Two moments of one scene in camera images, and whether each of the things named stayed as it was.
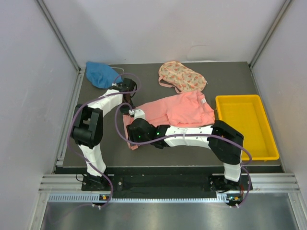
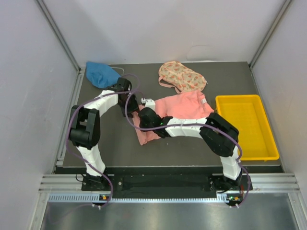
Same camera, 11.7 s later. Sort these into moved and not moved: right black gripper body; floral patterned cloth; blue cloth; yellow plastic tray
Moved: right black gripper body
Not moved: yellow plastic tray; floral patterned cloth; blue cloth
